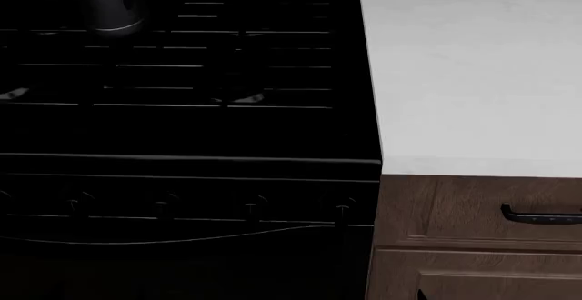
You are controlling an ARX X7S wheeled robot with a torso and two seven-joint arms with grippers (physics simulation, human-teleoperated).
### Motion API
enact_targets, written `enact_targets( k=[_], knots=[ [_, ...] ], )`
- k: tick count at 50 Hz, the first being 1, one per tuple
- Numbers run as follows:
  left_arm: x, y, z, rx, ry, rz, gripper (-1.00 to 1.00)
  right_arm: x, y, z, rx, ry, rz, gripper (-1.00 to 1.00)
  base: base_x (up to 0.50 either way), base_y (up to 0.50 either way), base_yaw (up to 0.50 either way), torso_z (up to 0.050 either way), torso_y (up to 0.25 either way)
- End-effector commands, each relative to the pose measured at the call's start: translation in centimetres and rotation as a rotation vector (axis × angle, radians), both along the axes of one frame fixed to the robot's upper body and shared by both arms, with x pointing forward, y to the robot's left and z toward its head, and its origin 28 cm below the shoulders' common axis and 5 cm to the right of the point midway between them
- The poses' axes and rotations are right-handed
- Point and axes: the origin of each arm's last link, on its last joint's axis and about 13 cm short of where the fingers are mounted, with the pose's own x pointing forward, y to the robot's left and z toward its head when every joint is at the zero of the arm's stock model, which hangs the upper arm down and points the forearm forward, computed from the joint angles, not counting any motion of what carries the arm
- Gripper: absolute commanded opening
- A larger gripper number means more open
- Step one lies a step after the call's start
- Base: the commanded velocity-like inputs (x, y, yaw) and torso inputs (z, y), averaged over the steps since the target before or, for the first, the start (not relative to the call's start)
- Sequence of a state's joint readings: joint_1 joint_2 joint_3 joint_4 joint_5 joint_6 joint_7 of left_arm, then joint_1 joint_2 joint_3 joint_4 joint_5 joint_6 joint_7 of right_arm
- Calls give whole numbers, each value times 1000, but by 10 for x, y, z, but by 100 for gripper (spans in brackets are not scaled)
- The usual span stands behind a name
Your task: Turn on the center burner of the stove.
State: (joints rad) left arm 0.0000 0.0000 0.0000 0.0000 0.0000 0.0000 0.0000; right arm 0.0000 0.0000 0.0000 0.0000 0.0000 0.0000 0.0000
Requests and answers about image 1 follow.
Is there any black stove knob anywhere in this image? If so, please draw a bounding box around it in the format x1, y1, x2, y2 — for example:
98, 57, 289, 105
327, 195, 360, 226
236, 193, 270, 224
0, 188, 15, 213
63, 189, 97, 220
150, 190, 184, 222

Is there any black gas stove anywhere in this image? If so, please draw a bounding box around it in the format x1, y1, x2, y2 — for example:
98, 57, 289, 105
0, 0, 383, 300

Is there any black cast iron stove grate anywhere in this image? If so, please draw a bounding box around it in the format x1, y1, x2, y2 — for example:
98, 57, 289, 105
0, 0, 336, 110

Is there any brown wooden drawer front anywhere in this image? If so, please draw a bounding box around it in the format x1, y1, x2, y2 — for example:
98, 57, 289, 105
373, 173, 582, 248

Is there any black metal kettle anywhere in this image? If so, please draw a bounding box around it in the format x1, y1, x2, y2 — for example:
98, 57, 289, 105
75, 0, 149, 38

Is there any brown wooden cabinet door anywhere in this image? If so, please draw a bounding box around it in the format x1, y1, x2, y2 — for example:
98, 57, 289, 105
366, 246, 582, 300

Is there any black oven door handle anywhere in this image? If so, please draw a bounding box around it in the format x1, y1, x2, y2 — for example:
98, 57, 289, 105
0, 223, 376, 246

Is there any black metal drawer handle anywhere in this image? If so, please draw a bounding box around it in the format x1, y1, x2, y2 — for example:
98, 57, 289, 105
499, 202, 582, 226

